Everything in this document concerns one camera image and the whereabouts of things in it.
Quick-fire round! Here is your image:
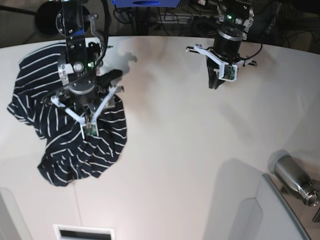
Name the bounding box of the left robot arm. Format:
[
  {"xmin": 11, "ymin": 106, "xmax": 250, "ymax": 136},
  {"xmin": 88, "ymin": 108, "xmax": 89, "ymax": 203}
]
[{"xmin": 206, "ymin": 0, "xmax": 254, "ymax": 90}]

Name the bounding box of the white power strip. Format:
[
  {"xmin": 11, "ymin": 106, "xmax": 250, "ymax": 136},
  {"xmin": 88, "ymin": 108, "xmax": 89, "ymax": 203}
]
[{"xmin": 149, "ymin": 12, "xmax": 216, "ymax": 26}]

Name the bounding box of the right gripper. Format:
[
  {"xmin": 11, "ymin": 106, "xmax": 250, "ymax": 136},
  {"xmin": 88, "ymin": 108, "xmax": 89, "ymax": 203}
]
[{"xmin": 53, "ymin": 69, "xmax": 123, "ymax": 115}]

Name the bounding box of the stainless steel water bottle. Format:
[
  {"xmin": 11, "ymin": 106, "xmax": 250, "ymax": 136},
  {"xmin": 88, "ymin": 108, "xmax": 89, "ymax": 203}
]
[{"xmin": 274, "ymin": 155, "xmax": 320, "ymax": 207}]

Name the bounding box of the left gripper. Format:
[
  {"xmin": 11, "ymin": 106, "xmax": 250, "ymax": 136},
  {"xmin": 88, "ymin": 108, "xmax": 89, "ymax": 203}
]
[{"xmin": 206, "ymin": 27, "xmax": 243, "ymax": 90}]

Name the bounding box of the black round stand base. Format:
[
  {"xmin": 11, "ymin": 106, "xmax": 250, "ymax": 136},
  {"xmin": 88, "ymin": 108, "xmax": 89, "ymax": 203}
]
[{"xmin": 34, "ymin": 0, "xmax": 62, "ymax": 37}]

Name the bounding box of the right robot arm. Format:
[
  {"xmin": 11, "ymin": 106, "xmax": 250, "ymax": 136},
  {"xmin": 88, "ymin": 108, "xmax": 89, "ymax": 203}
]
[{"xmin": 55, "ymin": 0, "xmax": 123, "ymax": 117}]

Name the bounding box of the navy white striped t-shirt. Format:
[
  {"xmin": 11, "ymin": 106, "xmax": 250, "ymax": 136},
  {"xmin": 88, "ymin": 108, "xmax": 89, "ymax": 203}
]
[{"xmin": 7, "ymin": 43, "xmax": 127, "ymax": 187}]

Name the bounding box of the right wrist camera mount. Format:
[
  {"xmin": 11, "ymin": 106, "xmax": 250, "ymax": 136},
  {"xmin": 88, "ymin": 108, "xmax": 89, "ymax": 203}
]
[{"xmin": 50, "ymin": 85, "xmax": 124, "ymax": 139}]

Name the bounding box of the blue box with oval hole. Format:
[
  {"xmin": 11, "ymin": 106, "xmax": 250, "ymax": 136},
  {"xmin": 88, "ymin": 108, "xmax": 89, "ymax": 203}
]
[{"xmin": 111, "ymin": 0, "xmax": 180, "ymax": 8}]

